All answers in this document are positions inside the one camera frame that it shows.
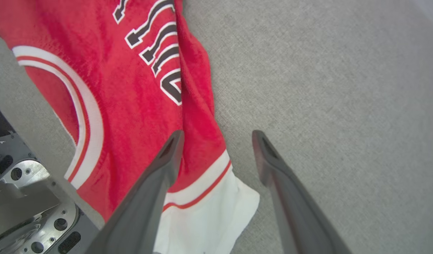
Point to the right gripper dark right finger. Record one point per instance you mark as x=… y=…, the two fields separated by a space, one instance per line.
x=295 y=211

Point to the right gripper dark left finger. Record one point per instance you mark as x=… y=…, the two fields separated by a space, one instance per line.
x=145 y=208

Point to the red and white basketball jersey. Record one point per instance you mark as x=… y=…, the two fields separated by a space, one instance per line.
x=131 y=106

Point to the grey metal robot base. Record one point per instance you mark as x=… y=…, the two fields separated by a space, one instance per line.
x=29 y=211

